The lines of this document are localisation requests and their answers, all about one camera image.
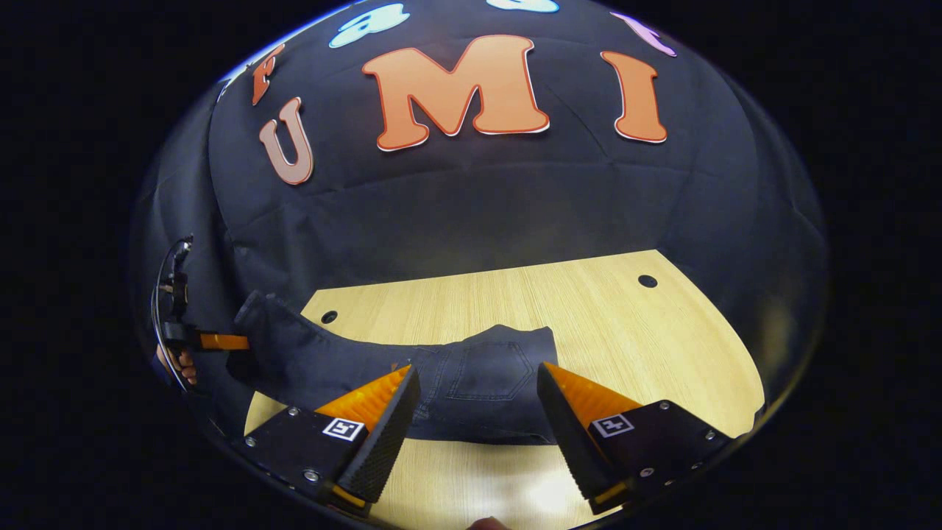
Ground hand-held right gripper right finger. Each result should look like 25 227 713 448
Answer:
536 361 734 517

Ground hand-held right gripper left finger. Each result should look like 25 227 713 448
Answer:
233 364 422 517

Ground dark grey jeans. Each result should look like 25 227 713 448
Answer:
224 291 560 447

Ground black backdrop cloth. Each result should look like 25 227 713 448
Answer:
131 0 829 442

